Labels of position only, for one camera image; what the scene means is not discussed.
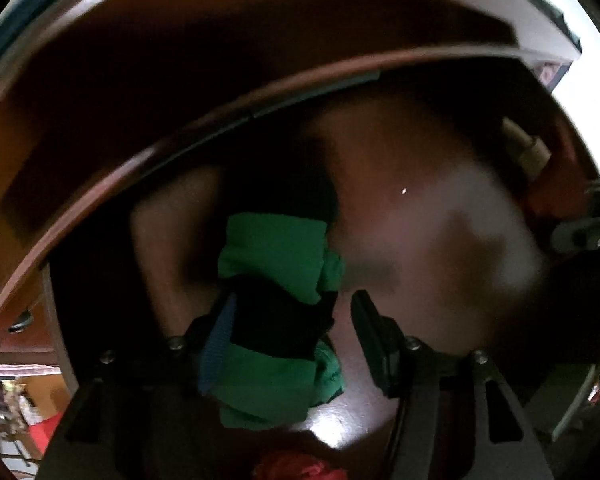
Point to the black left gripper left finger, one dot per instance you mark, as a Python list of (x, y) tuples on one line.
[(138, 412)]

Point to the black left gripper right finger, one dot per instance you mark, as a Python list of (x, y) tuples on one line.
[(456, 417)]

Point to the green and black underwear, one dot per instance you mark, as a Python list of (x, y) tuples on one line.
[(267, 359)]

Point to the bright red underwear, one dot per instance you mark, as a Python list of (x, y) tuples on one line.
[(297, 466)]

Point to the cream rolled garment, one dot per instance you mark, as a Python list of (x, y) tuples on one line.
[(533, 155)]

